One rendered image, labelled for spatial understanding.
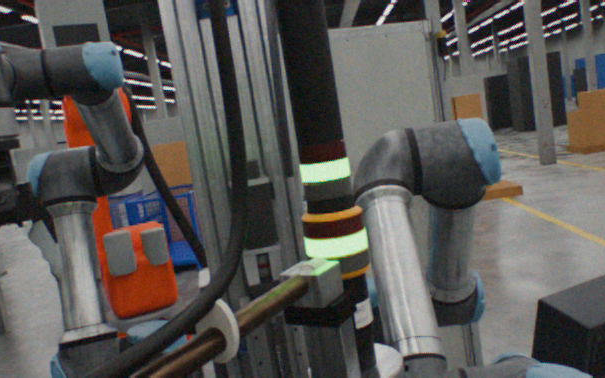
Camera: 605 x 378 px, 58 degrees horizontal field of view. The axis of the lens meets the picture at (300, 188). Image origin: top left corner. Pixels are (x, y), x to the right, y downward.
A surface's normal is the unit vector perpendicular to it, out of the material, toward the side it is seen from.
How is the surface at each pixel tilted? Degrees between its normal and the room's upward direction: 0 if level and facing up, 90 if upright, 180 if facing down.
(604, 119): 90
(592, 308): 15
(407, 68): 90
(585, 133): 90
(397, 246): 46
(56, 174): 71
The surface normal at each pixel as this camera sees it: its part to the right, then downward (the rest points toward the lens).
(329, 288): 0.84, -0.07
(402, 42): 0.40, 0.07
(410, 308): -0.06, -0.60
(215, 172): 0.18, 0.10
